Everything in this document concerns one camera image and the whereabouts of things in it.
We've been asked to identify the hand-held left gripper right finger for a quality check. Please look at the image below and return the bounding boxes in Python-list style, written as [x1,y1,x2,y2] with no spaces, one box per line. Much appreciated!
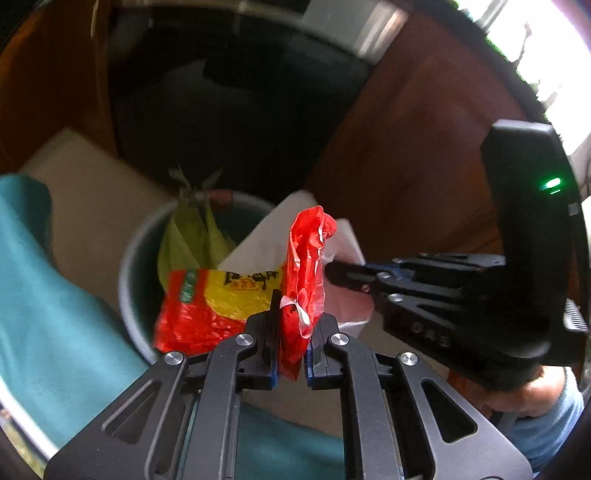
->
[305,313,534,480]

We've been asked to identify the green corn husk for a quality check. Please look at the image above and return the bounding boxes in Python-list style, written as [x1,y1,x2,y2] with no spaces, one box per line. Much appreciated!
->
[157,167,236,291]

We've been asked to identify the person's right forearm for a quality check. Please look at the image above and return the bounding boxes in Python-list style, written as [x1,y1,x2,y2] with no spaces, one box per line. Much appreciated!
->
[485,367,585,472]

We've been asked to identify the grey trash bin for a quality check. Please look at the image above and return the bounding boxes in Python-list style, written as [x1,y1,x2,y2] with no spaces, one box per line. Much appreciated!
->
[117,189,324,365]

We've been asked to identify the red yellow snack packet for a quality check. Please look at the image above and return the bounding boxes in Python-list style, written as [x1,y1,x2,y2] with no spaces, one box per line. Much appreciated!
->
[154,267,283,356]

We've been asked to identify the pink snack box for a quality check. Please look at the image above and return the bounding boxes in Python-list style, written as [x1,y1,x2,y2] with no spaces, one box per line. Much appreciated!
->
[217,190,376,340]

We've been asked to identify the teal striped tablecloth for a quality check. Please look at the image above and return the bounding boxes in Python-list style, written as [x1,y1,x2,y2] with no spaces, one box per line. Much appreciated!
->
[0,174,347,480]

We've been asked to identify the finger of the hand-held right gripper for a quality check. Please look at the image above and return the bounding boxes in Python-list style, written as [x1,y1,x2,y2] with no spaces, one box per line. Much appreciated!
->
[365,253,508,289]
[325,260,551,371]

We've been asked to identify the built-in black oven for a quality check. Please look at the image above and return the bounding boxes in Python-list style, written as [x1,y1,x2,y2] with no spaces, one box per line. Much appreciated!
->
[108,0,409,185]

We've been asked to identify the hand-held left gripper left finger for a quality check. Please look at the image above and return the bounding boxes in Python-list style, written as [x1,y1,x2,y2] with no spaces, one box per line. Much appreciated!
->
[44,290,282,480]

